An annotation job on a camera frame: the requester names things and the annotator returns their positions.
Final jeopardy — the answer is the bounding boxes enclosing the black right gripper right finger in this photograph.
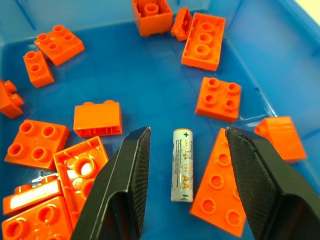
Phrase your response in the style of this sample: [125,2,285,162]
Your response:
[225,126,320,240]

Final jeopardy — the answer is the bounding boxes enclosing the orange brick lying sideways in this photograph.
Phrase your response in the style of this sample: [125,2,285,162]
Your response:
[72,100,123,139]

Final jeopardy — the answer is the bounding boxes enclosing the silver AA battery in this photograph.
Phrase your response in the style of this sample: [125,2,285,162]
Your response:
[170,128,195,203]

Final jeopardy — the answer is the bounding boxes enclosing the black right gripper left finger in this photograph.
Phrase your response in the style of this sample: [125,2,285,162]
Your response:
[70,126,152,240]

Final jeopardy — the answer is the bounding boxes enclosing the orange upturned long brick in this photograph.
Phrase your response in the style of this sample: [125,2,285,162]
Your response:
[180,12,226,73]

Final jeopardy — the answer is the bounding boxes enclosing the orange upturned square brick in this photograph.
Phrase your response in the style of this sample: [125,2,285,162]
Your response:
[52,135,110,230]

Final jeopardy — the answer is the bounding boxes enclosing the blue plastic bin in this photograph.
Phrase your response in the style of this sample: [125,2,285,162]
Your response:
[0,0,320,240]

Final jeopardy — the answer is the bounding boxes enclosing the orange four-stud brick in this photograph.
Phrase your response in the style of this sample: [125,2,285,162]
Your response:
[33,24,85,67]
[194,76,242,124]
[3,119,71,171]
[0,195,74,240]

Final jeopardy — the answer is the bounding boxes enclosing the orange glossy side brick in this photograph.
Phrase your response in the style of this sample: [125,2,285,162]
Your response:
[2,175,64,216]

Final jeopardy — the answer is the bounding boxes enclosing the orange hollow square brick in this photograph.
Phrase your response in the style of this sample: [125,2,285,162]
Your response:
[131,0,174,37]

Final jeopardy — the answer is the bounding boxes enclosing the small orange broken brick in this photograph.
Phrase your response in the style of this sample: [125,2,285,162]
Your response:
[170,7,193,42]

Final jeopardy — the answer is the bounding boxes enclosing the orange two-stud brick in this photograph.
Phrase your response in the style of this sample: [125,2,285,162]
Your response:
[22,50,55,89]
[0,78,25,120]

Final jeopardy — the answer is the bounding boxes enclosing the orange sloped brick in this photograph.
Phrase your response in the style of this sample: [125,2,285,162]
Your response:
[253,115,308,164]

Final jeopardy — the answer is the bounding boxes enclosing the orange eight-stud long brick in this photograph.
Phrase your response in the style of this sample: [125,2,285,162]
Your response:
[188,127,247,238]

